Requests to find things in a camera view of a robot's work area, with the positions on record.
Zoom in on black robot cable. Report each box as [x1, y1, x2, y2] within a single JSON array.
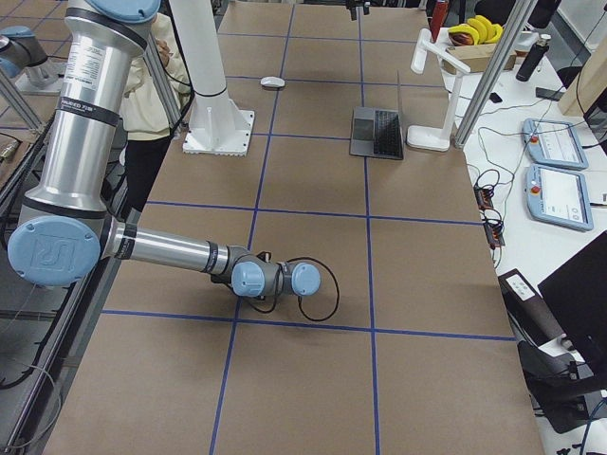
[[246, 255, 340, 323]]

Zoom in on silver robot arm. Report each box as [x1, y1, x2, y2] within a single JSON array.
[[1, 26, 64, 89], [8, 1, 321, 298]]

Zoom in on blue teach pendant near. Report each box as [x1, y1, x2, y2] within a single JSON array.
[[524, 164, 594, 231]]

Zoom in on blue teach pendant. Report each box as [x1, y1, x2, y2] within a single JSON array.
[[524, 164, 594, 231], [522, 118, 589, 171]]

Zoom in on blue teach pendant far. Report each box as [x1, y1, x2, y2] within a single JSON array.
[[522, 118, 589, 171]]

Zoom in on black monitor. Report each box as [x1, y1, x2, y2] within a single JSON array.
[[539, 232, 606, 373]]

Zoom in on small black device on desk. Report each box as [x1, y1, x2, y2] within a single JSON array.
[[488, 93, 503, 103]]

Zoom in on white desk lamp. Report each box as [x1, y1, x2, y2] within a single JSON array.
[[406, 28, 470, 153]]

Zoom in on red cylinder tube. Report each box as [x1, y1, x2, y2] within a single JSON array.
[[430, 0, 449, 43]]

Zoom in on black water bottle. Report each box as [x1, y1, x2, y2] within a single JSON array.
[[515, 33, 551, 82]]

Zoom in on white computer mouse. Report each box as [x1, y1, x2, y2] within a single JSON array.
[[260, 76, 285, 90]]

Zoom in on grey laptop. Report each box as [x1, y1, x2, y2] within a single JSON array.
[[349, 72, 406, 160]]

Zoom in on brown cardboard box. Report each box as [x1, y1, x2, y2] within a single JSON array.
[[442, 44, 517, 74]]

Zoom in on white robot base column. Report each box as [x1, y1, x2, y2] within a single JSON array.
[[169, 1, 255, 156]]

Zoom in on person in cream sweater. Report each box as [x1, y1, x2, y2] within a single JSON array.
[[120, 12, 190, 217]]

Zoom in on aluminium frame post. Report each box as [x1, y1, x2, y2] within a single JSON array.
[[453, 0, 537, 150]]

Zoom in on yellow bananas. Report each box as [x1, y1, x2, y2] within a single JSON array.
[[448, 15, 504, 46]]

